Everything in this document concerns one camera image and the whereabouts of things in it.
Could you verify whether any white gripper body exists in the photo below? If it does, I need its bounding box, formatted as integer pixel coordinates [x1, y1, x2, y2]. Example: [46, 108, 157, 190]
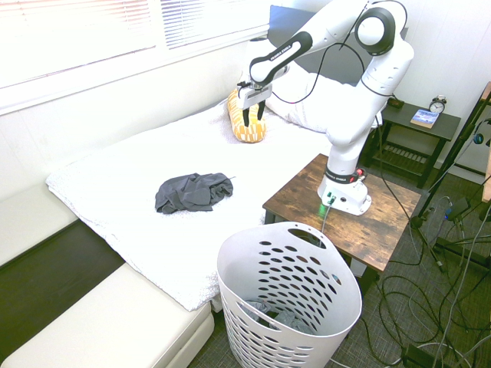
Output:
[237, 81, 273, 113]

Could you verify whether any grey garment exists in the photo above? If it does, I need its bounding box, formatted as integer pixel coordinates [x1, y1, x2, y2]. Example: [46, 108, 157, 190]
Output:
[154, 172, 236, 215]

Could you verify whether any white perforated laundry basket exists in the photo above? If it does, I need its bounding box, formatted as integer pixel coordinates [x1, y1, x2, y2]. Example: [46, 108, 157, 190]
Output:
[216, 221, 364, 368]

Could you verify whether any grey clothes pile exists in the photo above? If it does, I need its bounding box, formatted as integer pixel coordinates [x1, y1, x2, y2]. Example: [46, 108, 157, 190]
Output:
[239, 298, 308, 333]

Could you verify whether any yellow patterned pillow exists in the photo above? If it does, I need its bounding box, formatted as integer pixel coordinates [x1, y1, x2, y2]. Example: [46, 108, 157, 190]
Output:
[226, 87, 269, 145]

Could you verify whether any large white pillow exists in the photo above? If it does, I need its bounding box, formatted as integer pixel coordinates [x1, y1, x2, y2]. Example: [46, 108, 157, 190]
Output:
[264, 71, 384, 134]

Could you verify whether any narrow white window blind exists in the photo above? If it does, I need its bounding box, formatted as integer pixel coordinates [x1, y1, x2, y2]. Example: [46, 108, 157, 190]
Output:
[159, 0, 270, 51]

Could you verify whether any white textured bedspread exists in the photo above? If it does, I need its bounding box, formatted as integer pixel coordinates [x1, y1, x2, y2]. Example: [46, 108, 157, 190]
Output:
[45, 95, 334, 312]

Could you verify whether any rustic wooden side table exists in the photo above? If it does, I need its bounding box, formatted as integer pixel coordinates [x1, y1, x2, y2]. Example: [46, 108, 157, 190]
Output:
[262, 153, 423, 296]

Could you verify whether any blue paperback book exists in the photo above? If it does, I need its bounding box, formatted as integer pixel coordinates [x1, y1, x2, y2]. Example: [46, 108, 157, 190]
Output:
[410, 108, 440, 130]

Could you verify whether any black twin-bell alarm clock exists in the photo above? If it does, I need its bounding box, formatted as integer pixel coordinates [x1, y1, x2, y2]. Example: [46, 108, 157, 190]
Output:
[428, 94, 448, 115]

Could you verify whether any black slatted nightstand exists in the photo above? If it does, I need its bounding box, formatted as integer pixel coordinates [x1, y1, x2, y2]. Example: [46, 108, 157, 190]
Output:
[362, 100, 462, 189]

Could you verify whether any wide white window blind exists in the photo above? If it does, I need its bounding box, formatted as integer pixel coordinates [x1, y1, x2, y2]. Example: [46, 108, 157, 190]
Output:
[0, 0, 158, 90]

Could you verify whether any black tripod stand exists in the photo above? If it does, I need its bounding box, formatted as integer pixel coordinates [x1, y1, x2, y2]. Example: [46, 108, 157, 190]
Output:
[417, 82, 491, 274]

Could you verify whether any black power adapter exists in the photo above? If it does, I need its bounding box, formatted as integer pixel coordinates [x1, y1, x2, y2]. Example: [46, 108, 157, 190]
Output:
[443, 196, 472, 222]

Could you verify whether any dark brown bench panel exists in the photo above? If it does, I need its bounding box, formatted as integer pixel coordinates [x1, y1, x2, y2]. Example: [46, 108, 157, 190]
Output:
[0, 220, 126, 294]

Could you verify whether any large cream bench cushion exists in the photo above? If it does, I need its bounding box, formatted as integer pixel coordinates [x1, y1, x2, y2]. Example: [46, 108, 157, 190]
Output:
[0, 263, 216, 368]

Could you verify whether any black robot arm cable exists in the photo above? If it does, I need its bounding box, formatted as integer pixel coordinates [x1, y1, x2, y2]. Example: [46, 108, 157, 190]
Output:
[268, 0, 371, 104]

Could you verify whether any grey cable with green plug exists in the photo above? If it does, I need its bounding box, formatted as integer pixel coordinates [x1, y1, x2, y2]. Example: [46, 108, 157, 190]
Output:
[319, 194, 335, 235]

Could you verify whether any black tangled floor cable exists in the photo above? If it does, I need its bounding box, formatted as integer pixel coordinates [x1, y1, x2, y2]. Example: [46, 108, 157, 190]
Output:
[366, 264, 491, 368]

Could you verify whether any light wooden frame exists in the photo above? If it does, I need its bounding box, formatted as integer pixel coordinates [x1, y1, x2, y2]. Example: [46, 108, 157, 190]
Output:
[480, 81, 491, 205]

